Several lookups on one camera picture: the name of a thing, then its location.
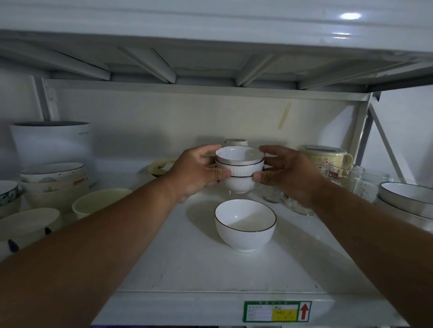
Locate small clear glass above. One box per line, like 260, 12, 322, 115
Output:
261, 183, 284, 204

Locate yellow pot with clear lid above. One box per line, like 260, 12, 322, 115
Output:
297, 144, 353, 180

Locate white bowl blue marks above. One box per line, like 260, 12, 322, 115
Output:
0, 207, 62, 244

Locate pale yellow cup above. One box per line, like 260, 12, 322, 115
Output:
72, 188, 133, 220

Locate tall white cylindrical container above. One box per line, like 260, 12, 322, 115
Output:
9, 121, 94, 185

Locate clear glass cup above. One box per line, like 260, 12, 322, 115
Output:
280, 192, 317, 217

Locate green and yellow label sticker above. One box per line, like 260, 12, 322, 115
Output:
242, 300, 312, 323

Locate cream bowl red mark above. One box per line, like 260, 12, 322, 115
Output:
20, 174, 88, 194

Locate person's right forearm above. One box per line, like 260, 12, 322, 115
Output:
311, 182, 433, 328

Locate clear glass jug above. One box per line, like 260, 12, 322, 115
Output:
348, 168, 390, 204

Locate large cream bowl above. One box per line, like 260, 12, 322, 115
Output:
24, 182, 90, 215

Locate person's right hand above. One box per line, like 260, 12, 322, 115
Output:
253, 145, 327, 207

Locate blue patterned bowl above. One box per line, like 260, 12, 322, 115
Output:
0, 180, 23, 218

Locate yellow dish with handle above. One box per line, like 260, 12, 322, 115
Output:
148, 158, 178, 178

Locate large white bowl brown rim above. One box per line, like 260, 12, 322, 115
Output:
214, 199, 277, 253

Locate glass measuring cup red label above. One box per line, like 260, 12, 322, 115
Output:
325, 162, 365, 190

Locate shallow patterned white bowl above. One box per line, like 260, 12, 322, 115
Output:
20, 162, 86, 183

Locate white dish blue marks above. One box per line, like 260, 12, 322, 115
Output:
0, 237, 21, 262

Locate strip of beige tape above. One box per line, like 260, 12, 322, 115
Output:
277, 101, 292, 130

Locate plain white bowl dark rim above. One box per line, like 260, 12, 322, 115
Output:
215, 158, 265, 178

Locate wide white bowl dark rim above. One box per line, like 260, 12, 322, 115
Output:
377, 181, 433, 220
373, 196, 433, 234

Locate speckled white bowl dark rim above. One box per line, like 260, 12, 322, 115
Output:
215, 146, 265, 166

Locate person's left hand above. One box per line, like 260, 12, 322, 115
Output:
165, 145, 233, 204

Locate person's left forearm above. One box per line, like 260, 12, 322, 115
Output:
0, 178, 185, 328

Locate white metal shelf rack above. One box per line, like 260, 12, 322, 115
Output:
0, 0, 433, 328

